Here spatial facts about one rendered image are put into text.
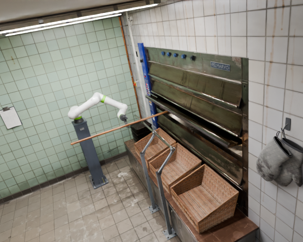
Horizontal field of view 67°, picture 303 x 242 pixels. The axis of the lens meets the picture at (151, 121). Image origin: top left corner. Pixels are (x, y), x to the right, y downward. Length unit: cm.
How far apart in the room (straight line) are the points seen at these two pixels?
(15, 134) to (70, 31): 187
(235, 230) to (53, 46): 343
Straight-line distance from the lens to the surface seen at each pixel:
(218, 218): 244
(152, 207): 348
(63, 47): 401
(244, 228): 248
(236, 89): 195
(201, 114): 242
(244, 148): 209
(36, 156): 447
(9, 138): 436
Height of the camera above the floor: 248
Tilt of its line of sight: 24 degrees down
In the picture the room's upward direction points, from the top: 11 degrees counter-clockwise
